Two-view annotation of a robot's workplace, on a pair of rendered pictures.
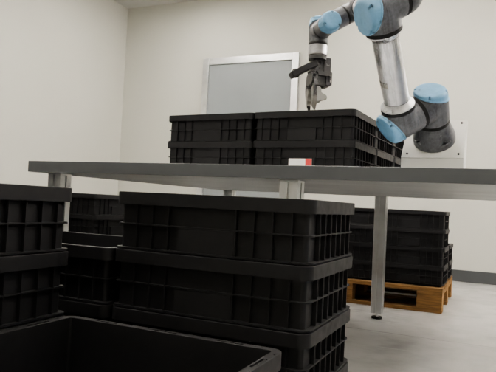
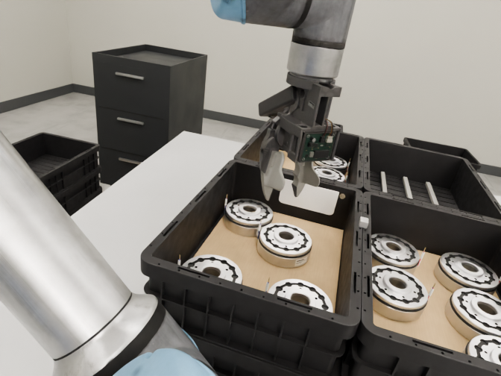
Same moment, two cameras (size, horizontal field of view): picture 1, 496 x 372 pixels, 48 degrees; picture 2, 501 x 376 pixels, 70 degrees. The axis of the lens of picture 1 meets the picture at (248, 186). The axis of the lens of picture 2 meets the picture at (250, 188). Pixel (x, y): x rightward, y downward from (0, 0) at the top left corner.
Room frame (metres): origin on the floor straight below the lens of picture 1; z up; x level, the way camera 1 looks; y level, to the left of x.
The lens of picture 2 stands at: (1.93, -0.76, 1.25)
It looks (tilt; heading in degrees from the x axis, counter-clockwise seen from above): 27 degrees down; 74
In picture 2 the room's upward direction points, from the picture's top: 9 degrees clockwise
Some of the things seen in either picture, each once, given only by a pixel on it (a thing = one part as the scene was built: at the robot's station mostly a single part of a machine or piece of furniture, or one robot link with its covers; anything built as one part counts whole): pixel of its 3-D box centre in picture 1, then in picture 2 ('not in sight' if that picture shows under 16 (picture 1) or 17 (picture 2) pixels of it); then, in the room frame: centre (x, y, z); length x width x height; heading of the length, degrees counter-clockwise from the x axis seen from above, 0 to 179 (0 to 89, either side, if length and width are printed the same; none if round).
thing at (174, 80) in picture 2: not in sight; (154, 125); (1.88, 1.58, 0.45); 0.62 x 0.45 x 0.90; 66
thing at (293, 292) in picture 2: not in sight; (300, 301); (2.14, -0.39, 0.86); 0.05 x 0.05 x 0.01
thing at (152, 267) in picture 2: (316, 119); (273, 221); (2.13, -0.25, 0.92); 0.40 x 0.30 x 0.02; 62
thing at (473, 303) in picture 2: not in sight; (486, 309); (2.45, -0.43, 0.86); 0.05 x 0.05 x 0.01
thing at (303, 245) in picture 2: not in sight; (285, 238); (2.17, -0.22, 0.86); 0.10 x 0.10 x 0.01
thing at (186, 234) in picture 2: (316, 133); (269, 245); (2.13, -0.25, 0.87); 0.40 x 0.30 x 0.11; 62
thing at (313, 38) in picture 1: (318, 32); (324, 0); (2.14, -0.25, 1.27); 0.09 x 0.08 x 0.11; 11
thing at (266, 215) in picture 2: not in sight; (249, 211); (2.11, -0.12, 0.86); 0.10 x 0.10 x 0.01
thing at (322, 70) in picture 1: (318, 72); (306, 118); (2.14, -0.25, 1.11); 0.09 x 0.08 x 0.12; 104
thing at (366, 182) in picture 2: not in sight; (421, 175); (2.58, -0.04, 0.92); 0.40 x 0.30 x 0.02; 62
